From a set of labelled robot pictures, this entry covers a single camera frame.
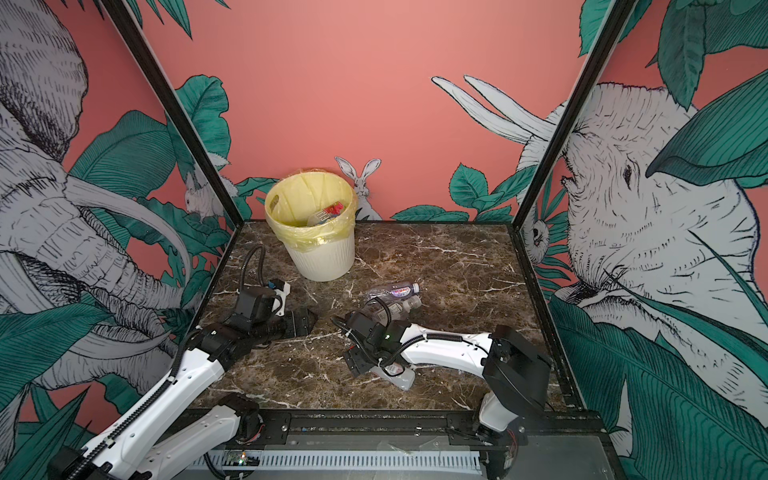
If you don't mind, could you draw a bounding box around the white bottle red ring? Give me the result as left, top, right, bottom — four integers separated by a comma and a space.
371, 362, 418, 392

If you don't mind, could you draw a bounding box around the bottle red green label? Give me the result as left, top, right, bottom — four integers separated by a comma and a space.
306, 201, 345, 227

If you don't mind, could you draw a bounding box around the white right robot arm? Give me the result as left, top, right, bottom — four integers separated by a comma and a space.
332, 311, 552, 433

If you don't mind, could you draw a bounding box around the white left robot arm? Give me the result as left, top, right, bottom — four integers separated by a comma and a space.
47, 308, 318, 479

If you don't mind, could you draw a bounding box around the white ribbed waste bin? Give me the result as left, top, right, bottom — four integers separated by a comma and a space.
282, 226, 355, 282

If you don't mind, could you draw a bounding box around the yellow plastic bin liner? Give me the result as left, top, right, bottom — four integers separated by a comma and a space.
264, 170, 358, 252

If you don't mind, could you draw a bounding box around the clear bottle white label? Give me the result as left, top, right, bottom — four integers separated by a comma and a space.
386, 295, 422, 321

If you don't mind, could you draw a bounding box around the clear bottle purple label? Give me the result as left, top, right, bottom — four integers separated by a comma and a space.
365, 282, 421, 303

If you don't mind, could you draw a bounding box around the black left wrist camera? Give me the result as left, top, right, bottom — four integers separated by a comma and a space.
234, 280, 291, 323

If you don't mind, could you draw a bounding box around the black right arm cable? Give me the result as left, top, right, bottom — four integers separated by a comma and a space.
331, 296, 490, 379

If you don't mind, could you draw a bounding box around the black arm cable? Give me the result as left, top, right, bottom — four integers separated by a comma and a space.
65, 243, 268, 480
331, 296, 490, 379

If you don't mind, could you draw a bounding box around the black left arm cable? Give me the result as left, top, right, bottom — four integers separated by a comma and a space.
65, 243, 268, 480

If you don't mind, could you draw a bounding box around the white vented cable duct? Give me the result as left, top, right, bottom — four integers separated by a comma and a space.
209, 450, 484, 475

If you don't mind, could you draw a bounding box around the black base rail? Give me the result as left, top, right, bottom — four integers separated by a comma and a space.
248, 409, 605, 448

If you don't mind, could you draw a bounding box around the black left corner frame post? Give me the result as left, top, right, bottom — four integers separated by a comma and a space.
101, 0, 245, 229

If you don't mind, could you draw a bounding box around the black corner frame post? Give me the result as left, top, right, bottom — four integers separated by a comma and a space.
512, 0, 636, 233
101, 0, 245, 229

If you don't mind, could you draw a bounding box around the black right corner frame post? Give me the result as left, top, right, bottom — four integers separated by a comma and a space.
512, 0, 636, 233

